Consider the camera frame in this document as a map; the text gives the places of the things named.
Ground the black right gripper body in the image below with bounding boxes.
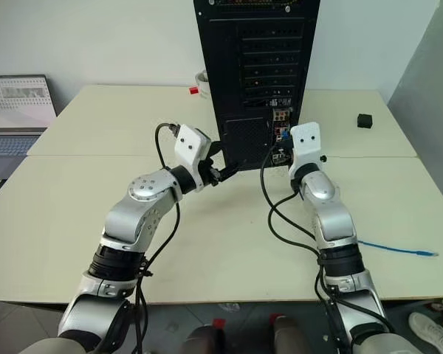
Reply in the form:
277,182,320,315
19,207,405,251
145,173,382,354
272,144,295,166

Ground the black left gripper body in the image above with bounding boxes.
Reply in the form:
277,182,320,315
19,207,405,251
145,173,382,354
198,148,222,187

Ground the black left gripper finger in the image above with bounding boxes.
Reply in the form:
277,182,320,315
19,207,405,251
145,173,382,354
216,161,241,182
205,139,227,160

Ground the black computer tower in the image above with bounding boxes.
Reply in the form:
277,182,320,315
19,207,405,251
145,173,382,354
193,0,321,172

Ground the white tape roll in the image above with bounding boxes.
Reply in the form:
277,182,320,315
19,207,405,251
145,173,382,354
194,69,210,99

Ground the dark rounded shape red tag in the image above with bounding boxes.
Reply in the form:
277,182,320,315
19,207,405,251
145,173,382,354
269,313,301,354
179,318,228,354

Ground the open grey laptop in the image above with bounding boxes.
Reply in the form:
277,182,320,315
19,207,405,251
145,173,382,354
0,74,58,181

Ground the white sneaker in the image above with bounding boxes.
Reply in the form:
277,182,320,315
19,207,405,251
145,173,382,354
408,311,443,348

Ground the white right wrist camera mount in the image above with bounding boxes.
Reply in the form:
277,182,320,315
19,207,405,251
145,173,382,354
287,122,328,193

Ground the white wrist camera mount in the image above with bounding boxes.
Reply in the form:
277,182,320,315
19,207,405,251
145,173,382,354
174,124,212,194
287,122,328,193

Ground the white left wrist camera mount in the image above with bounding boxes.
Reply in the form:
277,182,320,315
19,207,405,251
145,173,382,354
174,124,212,194

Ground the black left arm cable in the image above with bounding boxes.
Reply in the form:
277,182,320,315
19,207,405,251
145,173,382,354
134,122,182,354

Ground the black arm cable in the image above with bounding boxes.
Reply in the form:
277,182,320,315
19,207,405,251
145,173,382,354
134,122,182,354
261,142,394,354

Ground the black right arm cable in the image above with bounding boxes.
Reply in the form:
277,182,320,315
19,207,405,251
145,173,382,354
261,142,394,354

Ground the blue ethernet cable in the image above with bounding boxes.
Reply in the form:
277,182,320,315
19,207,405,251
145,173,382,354
357,239,440,258

